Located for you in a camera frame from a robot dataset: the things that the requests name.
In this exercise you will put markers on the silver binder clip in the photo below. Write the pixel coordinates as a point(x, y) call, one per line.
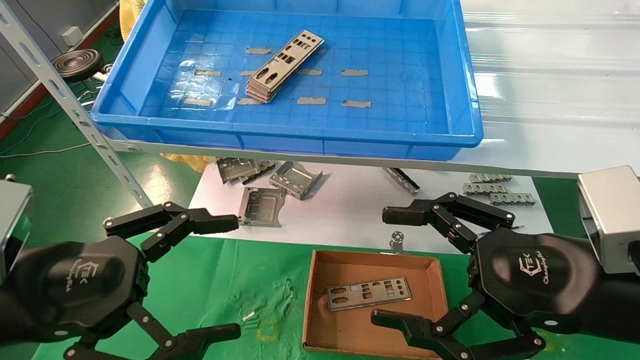
point(396, 246)

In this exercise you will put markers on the slotted metal strip part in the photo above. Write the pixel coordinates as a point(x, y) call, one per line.
point(512, 199)
point(490, 178)
point(485, 189)

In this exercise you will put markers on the small white tape scrap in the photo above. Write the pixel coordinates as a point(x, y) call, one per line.
point(249, 315)

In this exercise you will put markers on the folded metal bracket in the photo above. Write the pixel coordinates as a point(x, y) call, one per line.
point(266, 167)
point(235, 169)
point(295, 177)

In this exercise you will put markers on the narrow metal strip part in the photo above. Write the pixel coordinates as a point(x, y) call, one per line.
point(402, 181)

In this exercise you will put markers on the black round disc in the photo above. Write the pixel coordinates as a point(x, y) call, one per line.
point(77, 65)

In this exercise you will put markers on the white board sheet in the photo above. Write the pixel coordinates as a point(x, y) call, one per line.
point(350, 210)

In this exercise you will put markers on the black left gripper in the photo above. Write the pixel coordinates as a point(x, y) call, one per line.
point(75, 285)

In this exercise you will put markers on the flat metal frame plate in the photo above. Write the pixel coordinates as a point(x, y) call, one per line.
point(265, 221)

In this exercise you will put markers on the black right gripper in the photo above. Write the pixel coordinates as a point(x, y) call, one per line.
point(535, 280)

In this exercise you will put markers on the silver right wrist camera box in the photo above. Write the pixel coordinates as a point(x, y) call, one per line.
point(610, 215)

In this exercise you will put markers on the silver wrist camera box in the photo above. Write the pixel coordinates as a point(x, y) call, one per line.
point(610, 215)
point(12, 220)

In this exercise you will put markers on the white wall box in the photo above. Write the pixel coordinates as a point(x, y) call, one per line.
point(72, 36)

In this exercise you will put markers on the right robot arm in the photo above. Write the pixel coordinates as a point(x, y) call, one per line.
point(620, 305)

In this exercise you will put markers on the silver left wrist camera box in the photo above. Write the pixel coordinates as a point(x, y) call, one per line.
point(12, 220)

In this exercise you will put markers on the brown cardboard box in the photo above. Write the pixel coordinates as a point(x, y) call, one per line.
point(350, 330)

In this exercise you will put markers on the grey metal shelf beam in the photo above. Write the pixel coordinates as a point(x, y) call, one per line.
point(125, 146)

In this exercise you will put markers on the green cloth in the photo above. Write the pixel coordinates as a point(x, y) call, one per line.
point(225, 290)

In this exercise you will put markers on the blue plastic tray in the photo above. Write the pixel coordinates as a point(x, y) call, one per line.
point(400, 50)

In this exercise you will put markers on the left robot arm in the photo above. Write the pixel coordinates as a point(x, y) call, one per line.
point(7, 320)

